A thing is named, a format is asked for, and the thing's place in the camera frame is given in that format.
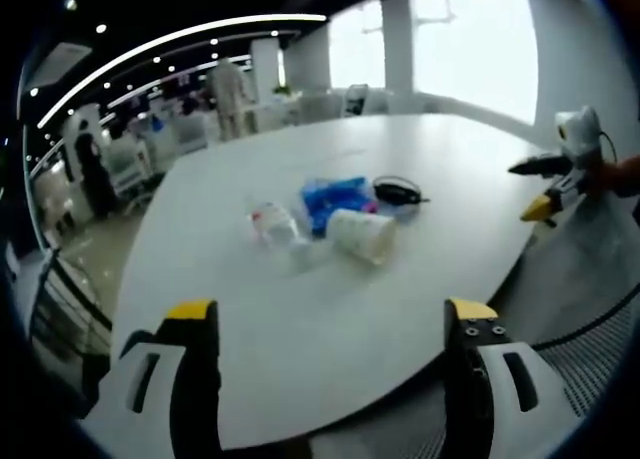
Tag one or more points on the small pink item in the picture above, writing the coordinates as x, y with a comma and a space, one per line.
371, 207

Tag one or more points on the white chair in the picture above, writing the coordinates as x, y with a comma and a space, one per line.
356, 100

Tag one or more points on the curved ceiling light strip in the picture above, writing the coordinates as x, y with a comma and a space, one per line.
165, 44

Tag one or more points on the white paper cup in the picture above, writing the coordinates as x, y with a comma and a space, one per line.
362, 231

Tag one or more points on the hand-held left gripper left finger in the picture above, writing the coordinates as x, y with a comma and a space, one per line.
192, 379

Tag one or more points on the white tabletop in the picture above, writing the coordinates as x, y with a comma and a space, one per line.
280, 309

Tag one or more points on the dark metal railing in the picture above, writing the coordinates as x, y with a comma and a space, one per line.
70, 304

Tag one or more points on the green potted plant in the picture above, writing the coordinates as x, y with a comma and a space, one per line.
282, 90

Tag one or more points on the blue plastic bag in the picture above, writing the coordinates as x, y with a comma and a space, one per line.
330, 196

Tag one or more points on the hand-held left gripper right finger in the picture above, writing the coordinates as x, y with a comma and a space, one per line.
475, 379

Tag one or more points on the person's right hand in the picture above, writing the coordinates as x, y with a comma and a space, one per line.
617, 176

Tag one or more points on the clear plastic bottle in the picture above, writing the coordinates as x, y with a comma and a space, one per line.
277, 224

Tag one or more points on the ceiling air vent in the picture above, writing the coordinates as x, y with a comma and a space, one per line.
62, 64

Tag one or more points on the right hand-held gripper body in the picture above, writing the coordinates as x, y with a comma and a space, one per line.
580, 134

